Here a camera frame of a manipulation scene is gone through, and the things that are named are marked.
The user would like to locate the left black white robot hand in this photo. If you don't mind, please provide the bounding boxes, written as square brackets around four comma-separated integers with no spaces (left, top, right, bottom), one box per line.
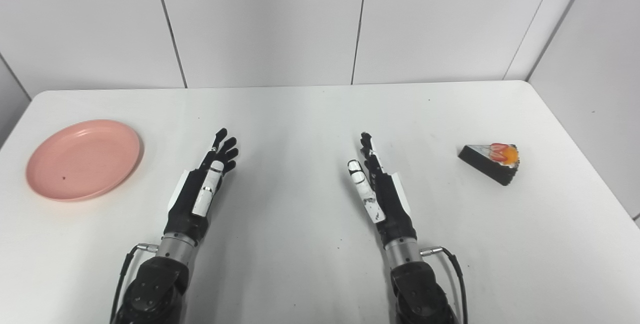
[163,128,240,244]

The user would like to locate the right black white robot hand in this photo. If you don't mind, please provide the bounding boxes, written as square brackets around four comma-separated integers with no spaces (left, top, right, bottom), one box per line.
[347,132,418,249]

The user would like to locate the chocolate cake slice with fruit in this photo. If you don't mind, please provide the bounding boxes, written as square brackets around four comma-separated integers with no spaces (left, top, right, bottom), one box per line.
[458,143,521,186]

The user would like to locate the pink round plate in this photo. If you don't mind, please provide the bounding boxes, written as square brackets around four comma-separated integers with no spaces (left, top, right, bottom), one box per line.
[26,119,144,202]

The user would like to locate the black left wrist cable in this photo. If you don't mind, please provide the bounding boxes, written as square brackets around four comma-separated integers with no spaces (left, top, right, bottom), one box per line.
[109,243,160,324]

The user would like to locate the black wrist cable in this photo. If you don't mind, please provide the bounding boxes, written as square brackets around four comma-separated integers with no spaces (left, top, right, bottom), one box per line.
[109,243,160,324]
[420,246,469,324]

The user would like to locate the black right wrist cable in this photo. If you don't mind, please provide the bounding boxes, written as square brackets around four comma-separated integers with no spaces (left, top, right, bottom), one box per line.
[420,246,469,324]

